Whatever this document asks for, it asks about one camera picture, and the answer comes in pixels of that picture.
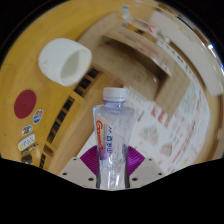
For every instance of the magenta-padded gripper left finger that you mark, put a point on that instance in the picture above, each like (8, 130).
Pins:
(75, 170)

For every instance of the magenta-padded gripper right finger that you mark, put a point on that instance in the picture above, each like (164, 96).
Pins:
(146, 170)

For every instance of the clear plastic water bottle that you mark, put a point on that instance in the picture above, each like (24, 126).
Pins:
(112, 133)

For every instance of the small black device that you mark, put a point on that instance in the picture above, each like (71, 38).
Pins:
(27, 159)

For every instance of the white printed card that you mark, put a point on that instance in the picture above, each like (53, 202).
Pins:
(26, 142)

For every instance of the small dark printed sticker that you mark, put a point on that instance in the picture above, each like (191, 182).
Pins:
(27, 130)

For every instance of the round blue sticker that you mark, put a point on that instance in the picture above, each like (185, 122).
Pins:
(38, 116)

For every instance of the flat round red coaster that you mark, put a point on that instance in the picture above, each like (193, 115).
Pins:
(25, 104)

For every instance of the white ceramic mug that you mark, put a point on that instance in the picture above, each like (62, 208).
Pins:
(55, 61)

